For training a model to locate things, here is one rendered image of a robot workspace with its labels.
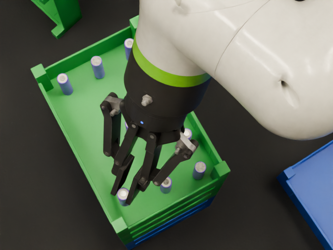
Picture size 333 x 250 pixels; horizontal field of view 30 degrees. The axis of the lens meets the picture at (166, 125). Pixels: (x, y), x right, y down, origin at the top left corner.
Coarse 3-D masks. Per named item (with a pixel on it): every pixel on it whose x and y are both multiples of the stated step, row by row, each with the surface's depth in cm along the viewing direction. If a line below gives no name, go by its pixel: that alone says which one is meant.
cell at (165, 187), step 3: (168, 177) 97; (165, 180) 97; (168, 180) 97; (162, 183) 97; (165, 183) 97; (168, 183) 97; (171, 183) 97; (162, 186) 97; (165, 186) 97; (168, 186) 97; (162, 189) 100; (165, 189) 98; (168, 189) 99; (162, 192) 103; (165, 192) 101; (168, 192) 102
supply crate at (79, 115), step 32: (128, 32) 106; (64, 64) 105; (64, 96) 107; (96, 96) 107; (64, 128) 100; (96, 128) 105; (192, 128) 106; (96, 160) 104; (160, 160) 104; (192, 160) 104; (96, 192) 97; (160, 192) 103; (192, 192) 98; (128, 224) 101
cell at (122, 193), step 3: (120, 189) 88; (123, 189) 88; (126, 189) 88; (117, 192) 88; (120, 192) 88; (123, 192) 88; (126, 192) 88; (117, 195) 88; (120, 195) 88; (123, 195) 88; (126, 195) 88; (120, 198) 88; (123, 198) 88; (120, 201) 90; (123, 201) 89; (123, 204) 92; (126, 204) 92
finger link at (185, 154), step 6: (198, 144) 76; (186, 150) 74; (174, 156) 76; (180, 156) 75; (186, 156) 74; (168, 162) 77; (174, 162) 77; (162, 168) 79; (168, 168) 78; (174, 168) 77; (162, 174) 79; (168, 174) 79; (156, 180) 81; (162, 180) 80
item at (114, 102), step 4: (108, 96) 77; (104, 100) 76; (108, 100) 76; (112, 100) 76; (116, 100) 76; (120, 100) 76; (112, 104) 76; (116, 104) 76; (112, 108) 77; (116, 108) 76; (112, 112) 76; (116, 112) 77; (112, 116) 76
